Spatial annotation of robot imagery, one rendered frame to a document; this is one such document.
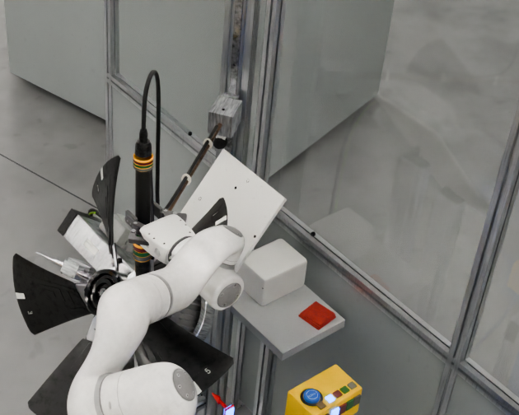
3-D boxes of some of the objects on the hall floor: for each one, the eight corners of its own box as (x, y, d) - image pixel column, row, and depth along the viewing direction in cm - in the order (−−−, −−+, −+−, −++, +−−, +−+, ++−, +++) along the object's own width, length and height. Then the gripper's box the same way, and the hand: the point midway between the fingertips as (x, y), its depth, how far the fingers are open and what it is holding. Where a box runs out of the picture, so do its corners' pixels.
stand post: (198, 494, 348) (214, 236, 277) (213, 512, 343) (235, 254, 272) (187, 501, 346) (201, 242, 275) (203, 519, 341) (222, 260, 270)
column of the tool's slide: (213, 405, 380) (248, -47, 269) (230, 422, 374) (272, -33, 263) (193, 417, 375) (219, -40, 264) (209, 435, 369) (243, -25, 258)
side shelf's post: (254, 473, 357) (274, 300, 306) (261, 481, 355) (283, 308, 303) (245, 478, 355) (264, 305, 304) (252, 487, 352) (273, 314, 301)
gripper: (219, 226, 219) (170, 184, 229) (152, 255, 210) (105, 210, 220) (217, 253, 223) (170, 209, 234) (151, 282, 214) (105, 236, 225)
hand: (142, 213), depth 226 cm, fingers open, 6 cm apart
